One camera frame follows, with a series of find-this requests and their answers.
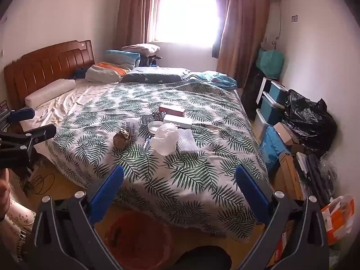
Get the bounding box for red bin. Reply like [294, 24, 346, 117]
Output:
[104, 212, 173, 270]

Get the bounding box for large black plastic bag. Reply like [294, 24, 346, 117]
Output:
[283, 89, 338, 158]

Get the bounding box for person's left hand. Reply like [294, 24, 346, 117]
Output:
[0, 170, 12, 221]

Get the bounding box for blue plastic package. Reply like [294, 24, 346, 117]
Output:
[259, 125, 293, 175]

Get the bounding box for floral rug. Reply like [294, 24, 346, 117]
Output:
[0, 191, 37, 262]

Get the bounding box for window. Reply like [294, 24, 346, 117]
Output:
[153, 0, 223, 44]

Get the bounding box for grey and orange quilt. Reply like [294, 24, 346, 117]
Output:
[85, 61, 131, 83]

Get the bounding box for small cardboard box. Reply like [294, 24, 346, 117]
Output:
[274, 122, 300, 147]

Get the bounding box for white printed paper cup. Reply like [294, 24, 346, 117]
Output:
[118, 117, 140, 142]

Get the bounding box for teal folded blanket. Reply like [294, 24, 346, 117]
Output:
[105, 50, 141, 69]

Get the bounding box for white roll pillow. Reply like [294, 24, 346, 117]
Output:
[24, 79, 76, 109]

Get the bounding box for red box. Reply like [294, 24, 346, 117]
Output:
[158, 103, 186, 117]

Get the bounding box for large cardboard box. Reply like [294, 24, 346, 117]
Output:
[273, 152, 304, 200]

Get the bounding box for black foam pieces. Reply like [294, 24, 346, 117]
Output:
[295, 152, 335, 203]

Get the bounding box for brown curtain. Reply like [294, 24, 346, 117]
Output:
[216, 0, 270, 88]
[117, 0, 158, 51]

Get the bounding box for brown paper ball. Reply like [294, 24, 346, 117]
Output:
[113, 127, 131, 149]

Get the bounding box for striped cloth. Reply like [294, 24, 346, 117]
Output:
[177, 129, 196, 152]

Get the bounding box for dark blue pillow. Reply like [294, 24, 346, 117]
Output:
[120, 67, 192, 84]

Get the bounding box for light blue blanket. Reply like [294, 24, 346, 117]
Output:
[183, 70, 238, 89]

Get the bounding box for white box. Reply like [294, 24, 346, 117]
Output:
[163, 114, 193, 127]

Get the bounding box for wooden headboard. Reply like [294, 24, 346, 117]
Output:
[3, 40, 95, 110]

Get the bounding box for black cable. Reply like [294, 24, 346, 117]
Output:
[27, 173, 55, 196]

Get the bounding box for white bed sheet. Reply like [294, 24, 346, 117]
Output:
[28, 79, 121, 135]

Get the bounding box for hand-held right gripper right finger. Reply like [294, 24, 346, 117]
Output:
[234, 164, 331, 270]

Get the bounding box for white plastic bag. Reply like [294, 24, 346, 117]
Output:
[150, 122, 180, 156]

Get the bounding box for white round lid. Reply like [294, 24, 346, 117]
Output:
[148, 120, 164, 134]

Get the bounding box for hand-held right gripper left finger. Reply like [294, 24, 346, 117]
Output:
[28, 164, 126, 270]

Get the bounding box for orange and white bag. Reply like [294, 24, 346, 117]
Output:
[321, 194, 355, 245]

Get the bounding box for teal bag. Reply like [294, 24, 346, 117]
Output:
[256, 48, 284, 79]

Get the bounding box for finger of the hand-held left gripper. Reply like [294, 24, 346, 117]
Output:
[7, 108, 36, 124]
[0, 124, 57, 170]

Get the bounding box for leaf printed blanket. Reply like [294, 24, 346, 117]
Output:
[45, 80, 270, 239]

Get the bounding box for person's right leg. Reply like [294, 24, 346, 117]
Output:
[173, 245, 232, 270]

